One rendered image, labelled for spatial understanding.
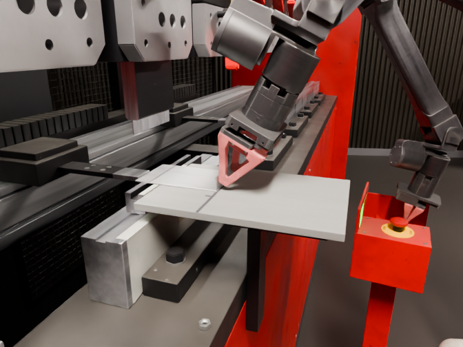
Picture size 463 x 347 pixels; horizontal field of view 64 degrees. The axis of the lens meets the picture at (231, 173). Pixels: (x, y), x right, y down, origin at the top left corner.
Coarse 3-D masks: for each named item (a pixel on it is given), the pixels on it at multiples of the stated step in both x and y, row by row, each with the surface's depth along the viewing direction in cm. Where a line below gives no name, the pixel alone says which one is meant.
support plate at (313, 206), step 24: (216, 168) 61; (168, 192) 51; (192, 192) 51; (240, 192) 51; (264, 192) 51; (288, 192) 51; (312, 192) 51; (336, 192) 51; (192, 216) 45; (216, 216) 44; (240, 216) 44; (264, 216) 44; (288, 216) 44; (312, 216) 44; (336, 216) 44; (336, 240) 40
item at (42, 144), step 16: (16, 144) 62; (32, 144) 62; (48, 144) 62; (64, 144) 63; (0, 160) 58; (16, 160) 58; (32, 160) 57; (48, 160) 58; (64, 160) 62; (80, 160) 65; (0, 176) 59; (16, 176) 58; (32, 176) 57; (48, 176) 59; (112, 176) 57; (128, 176) 56
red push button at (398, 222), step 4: (392, 220) 86; (396, 220) 86; (400, 220) 85; (404, 220) 86; (392, 224) 86; (396, 224) 85; (400, 224) 84; (404, 224) 84; (396, 228) 86; (400, 228) 86; (400, 232) 86
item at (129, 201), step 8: (176, 160) 65; (184, 160) 66; (192, 160) 65; (200, 160) 68; (144, 184) 54; (152, 184) 56; (128, 192) 51; (136, 192) 52; (128, 200) 51; (136, 200) 51; (128, 208) 52
